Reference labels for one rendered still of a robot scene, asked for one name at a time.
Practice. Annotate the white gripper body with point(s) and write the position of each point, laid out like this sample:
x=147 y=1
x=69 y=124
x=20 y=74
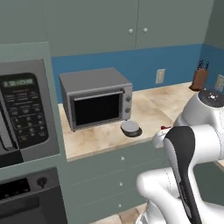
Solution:
x=159 y=140

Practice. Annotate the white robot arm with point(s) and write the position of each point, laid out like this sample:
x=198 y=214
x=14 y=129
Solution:
x=204 y=137

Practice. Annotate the grey round digital scale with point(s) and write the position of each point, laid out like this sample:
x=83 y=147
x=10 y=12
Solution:
x=130 y=127

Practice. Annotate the small red object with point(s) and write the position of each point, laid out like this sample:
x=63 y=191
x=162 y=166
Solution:
x=165 y=127

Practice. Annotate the dark green cupboard panel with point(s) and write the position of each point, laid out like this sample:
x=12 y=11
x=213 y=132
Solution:
x=210 y=183

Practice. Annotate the grey-green drawer front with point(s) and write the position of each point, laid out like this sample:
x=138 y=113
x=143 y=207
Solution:
x=96 y=192
x=96 y=166
x=99 y=213

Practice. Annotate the brown knife block with knives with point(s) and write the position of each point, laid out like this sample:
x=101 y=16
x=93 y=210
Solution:
x=199 y=78

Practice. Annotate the grey toaster oven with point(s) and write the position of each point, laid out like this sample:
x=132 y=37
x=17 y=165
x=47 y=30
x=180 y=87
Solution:
x=93 y=87

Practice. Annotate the white cupboard knob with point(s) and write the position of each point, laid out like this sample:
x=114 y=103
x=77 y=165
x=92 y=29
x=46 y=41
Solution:
x=145 y=29
x=131 y=30

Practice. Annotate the grey-green upper cupboard door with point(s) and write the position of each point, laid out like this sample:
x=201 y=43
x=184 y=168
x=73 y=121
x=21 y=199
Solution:
x=93 y=26
x=175 y=23

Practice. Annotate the built-in grey microwave oven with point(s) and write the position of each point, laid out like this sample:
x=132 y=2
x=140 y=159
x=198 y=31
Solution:
x=26 y=110

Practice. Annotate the grey-green tall appliance cabinet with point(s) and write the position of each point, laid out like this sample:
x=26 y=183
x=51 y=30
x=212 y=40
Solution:
x=54 y=52

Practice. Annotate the built-in black oven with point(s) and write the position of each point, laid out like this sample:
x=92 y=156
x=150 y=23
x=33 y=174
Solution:
x=29 y=198

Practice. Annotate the white wall outlet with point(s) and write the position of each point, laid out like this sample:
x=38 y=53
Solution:
x=219 y=82
x=160 y=76

